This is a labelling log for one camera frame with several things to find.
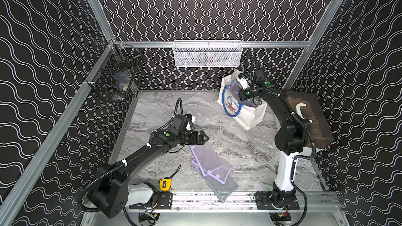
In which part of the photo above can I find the black wire basket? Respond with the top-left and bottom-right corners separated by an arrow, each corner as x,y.
90,44 -> 143,103

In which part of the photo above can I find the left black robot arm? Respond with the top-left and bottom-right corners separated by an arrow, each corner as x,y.
77,99 -> 209,219

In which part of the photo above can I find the white wire mesh basket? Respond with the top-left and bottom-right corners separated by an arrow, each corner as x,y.
172,40 -> 243,68

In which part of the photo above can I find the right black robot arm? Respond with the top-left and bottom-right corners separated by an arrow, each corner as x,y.
235,70 -> 316,209

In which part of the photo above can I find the yellow tape measure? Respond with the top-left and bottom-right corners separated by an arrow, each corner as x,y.
159,165 -> 181,191

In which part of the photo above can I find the white canvas tote bag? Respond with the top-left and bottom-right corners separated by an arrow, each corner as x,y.
217,70 -> 268,131

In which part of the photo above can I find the brown lid storage box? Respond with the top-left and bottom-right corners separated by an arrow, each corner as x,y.
284,92 -> 334,153

